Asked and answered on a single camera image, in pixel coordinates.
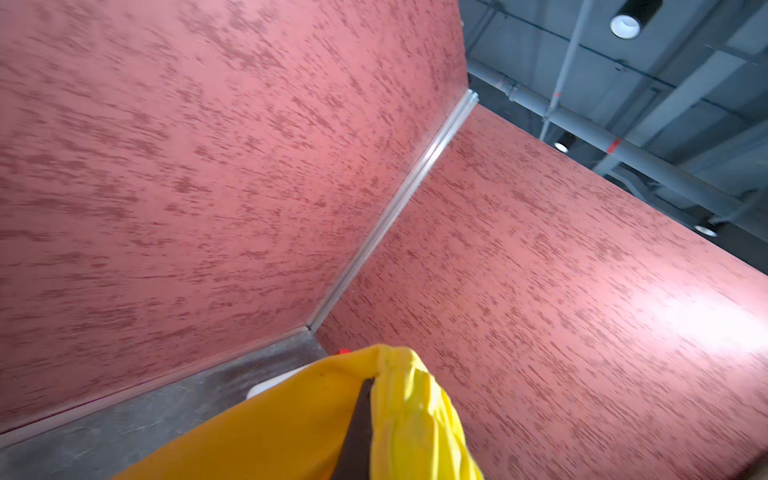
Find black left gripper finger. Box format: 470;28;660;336
331;378;375;480

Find yellow shorts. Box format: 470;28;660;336
118;344;483;479

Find white plastic laundry basket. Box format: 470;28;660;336
246;363;312;399

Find black ceiling spotlight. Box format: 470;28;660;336
554;132;577;154
609;0;663;40

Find grey ceiling pipe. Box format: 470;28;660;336
467;60;743;216

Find left aluminium corner post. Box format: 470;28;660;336
307;89;479;334

